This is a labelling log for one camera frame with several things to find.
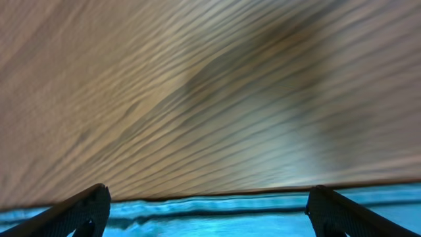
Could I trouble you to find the light blue denim jeans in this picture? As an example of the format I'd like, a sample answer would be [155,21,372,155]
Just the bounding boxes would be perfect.
[1,183,420,236]

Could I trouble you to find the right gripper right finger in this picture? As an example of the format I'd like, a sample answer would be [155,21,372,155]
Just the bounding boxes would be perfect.
[305,185,420,237]

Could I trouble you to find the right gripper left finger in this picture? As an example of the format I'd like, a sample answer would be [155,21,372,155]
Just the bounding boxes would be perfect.
[1,184,111,237]

